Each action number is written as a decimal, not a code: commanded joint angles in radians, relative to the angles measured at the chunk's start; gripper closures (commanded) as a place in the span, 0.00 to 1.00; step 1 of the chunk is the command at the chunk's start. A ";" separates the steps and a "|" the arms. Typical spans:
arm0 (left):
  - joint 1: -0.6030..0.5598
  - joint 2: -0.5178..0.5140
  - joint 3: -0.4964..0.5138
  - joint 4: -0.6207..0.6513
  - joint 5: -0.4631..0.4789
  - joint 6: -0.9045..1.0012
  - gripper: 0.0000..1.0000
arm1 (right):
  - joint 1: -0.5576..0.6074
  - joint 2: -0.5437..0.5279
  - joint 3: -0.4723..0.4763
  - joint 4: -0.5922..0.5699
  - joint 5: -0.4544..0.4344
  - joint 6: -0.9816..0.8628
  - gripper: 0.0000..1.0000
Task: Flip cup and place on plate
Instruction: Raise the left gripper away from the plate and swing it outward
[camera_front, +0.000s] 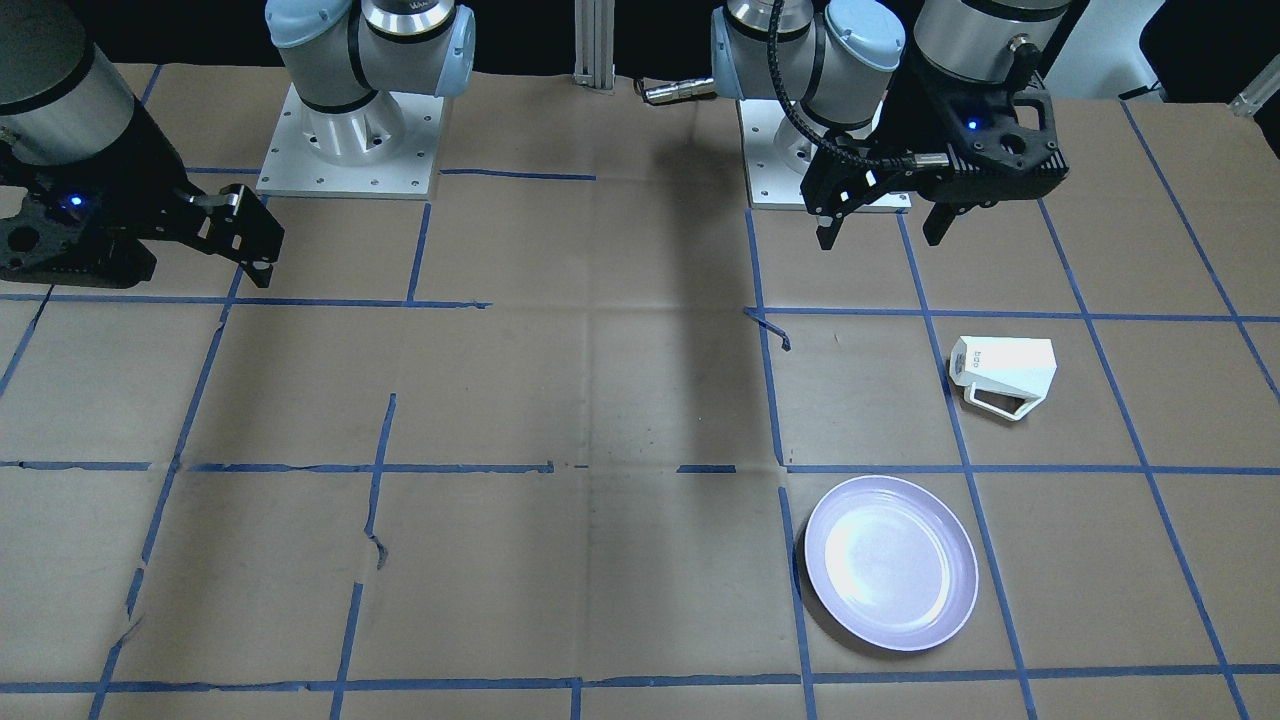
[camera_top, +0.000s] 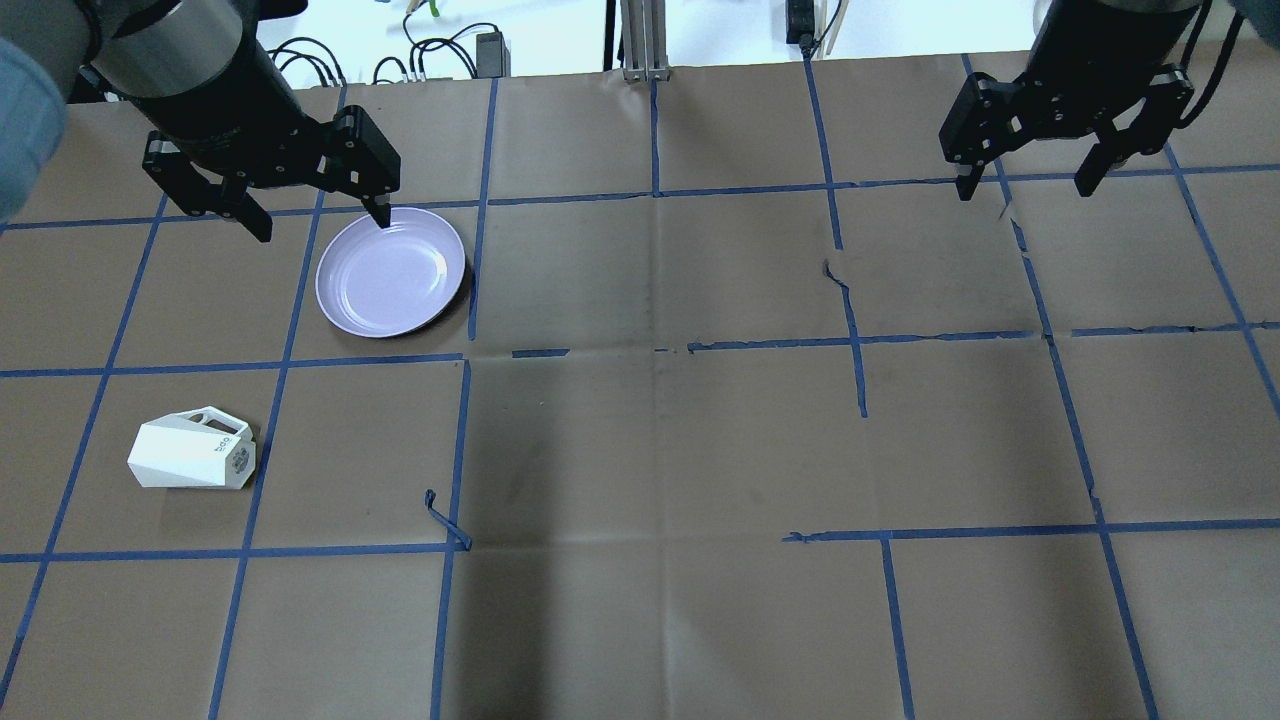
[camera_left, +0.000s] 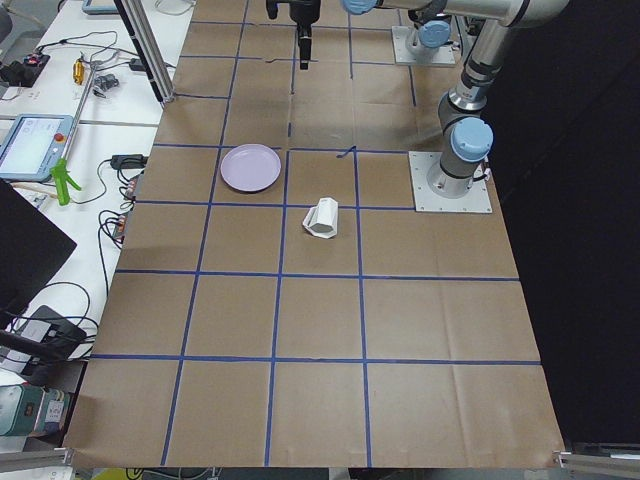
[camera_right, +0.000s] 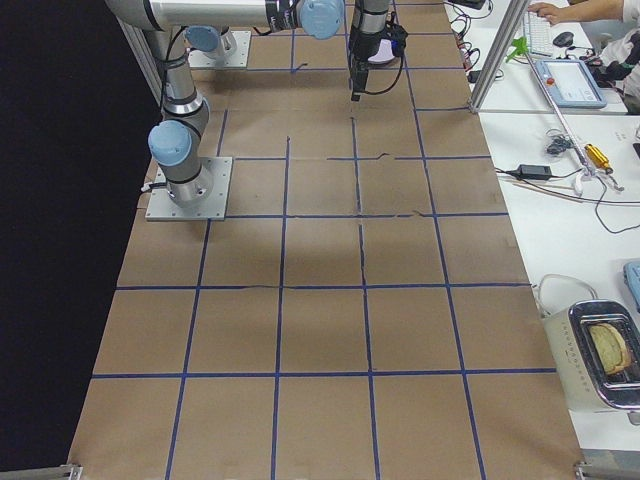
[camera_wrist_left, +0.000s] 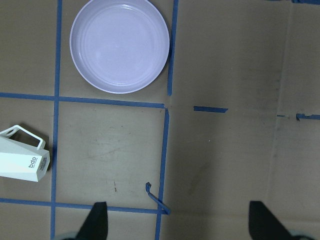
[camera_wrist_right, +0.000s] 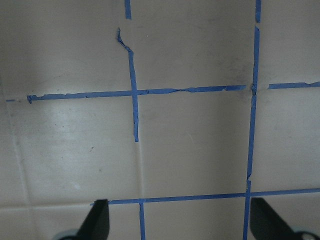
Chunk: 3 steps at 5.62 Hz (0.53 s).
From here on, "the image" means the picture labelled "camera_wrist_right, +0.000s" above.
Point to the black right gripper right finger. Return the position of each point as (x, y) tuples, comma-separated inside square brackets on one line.
[(266, 224)]

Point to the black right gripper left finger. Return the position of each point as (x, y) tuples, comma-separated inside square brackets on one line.
[(96, 225)]

